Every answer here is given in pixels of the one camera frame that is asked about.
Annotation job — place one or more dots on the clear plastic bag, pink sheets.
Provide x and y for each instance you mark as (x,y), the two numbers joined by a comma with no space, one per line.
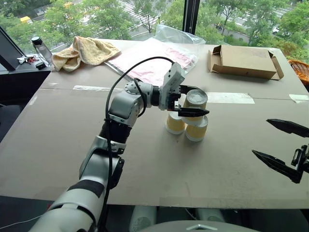
(157,60)

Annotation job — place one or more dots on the grey rounded robot leg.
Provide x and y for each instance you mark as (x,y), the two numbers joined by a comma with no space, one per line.
(143,218)
(210,215)

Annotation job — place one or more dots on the orange woven basket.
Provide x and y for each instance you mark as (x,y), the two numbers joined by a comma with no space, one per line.
(300,70)

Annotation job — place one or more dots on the silver robot torso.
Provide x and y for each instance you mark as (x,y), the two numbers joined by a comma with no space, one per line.
(198,227)

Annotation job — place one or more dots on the cream yellow towel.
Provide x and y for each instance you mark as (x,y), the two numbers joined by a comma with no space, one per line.
(84,53)

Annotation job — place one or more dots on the round black lid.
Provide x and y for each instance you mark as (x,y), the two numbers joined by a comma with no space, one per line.
(40,65)

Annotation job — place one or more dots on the short white tape strip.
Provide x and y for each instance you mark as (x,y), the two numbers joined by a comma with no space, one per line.
(299,98)

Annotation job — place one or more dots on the flat brown cardboard box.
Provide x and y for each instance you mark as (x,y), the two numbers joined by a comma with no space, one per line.
(243,61)

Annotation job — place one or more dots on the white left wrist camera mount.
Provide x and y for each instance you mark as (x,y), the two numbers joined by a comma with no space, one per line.
(172,83)

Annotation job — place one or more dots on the yellow paper cup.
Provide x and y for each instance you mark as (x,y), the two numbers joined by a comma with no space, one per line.
(175,124)
(196,99)
(196,131)

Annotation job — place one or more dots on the long thin clear tape strip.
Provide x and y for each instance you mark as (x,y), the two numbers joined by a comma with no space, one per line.
(96,88)

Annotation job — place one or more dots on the black side cabinet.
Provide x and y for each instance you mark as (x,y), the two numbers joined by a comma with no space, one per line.
(17,72)

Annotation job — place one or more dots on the red key bundle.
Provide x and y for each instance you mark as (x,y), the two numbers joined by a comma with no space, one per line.
(31,58)

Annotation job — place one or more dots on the clear bottle with black cap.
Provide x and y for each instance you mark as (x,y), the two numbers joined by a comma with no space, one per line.
(42,49)

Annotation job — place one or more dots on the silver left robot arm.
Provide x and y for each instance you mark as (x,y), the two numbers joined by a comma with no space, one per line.
(120,108)

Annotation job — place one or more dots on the wide white tape strip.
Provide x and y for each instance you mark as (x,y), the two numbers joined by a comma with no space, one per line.
(230,97)

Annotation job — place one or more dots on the black window frame post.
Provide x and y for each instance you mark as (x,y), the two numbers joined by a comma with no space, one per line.
(191,15)

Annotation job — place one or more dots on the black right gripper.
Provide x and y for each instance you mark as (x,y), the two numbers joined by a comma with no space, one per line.
(301,157)

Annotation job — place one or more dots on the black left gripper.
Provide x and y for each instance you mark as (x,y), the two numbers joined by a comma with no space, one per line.
(174,97)

